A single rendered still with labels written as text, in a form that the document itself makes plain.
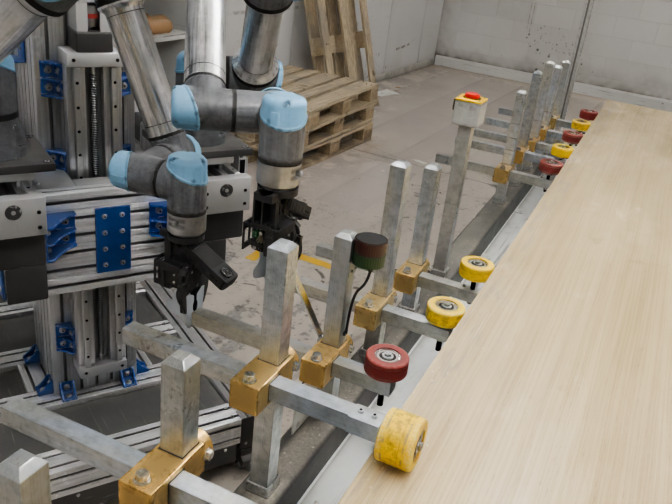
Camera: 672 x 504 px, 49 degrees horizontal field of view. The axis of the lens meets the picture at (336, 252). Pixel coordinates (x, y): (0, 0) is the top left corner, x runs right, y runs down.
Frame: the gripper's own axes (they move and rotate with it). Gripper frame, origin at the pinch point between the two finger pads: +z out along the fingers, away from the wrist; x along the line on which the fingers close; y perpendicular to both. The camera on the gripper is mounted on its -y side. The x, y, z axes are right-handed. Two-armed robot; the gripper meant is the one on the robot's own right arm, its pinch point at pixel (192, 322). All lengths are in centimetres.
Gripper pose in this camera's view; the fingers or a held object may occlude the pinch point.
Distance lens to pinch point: 154.2
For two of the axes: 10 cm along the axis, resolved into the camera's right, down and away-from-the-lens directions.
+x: -4.2, 3.4, -8.4
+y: -9.0, -2.7, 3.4
